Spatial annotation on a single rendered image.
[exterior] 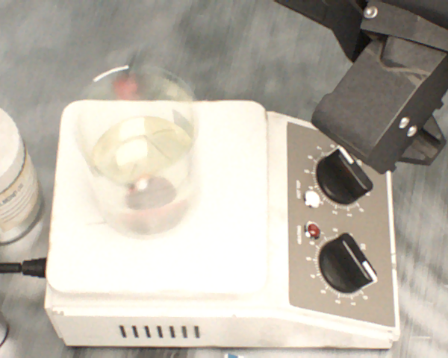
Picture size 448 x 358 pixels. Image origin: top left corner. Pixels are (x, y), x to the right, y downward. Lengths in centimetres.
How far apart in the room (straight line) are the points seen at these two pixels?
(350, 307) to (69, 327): 16
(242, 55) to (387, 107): 30
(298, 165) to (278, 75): 12
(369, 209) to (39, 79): 25
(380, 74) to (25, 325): 31
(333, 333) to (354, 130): 19
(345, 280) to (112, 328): 13
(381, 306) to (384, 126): 20
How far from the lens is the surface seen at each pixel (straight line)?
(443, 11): 46
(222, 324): 60
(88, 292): 58
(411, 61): 46
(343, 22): 55
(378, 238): 65
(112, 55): 75
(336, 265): 62
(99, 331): 62
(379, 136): 45
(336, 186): 64
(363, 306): 62
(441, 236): 69
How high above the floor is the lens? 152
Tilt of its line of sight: 63 degrees down
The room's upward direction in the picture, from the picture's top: 3 degrees counter-clockwise
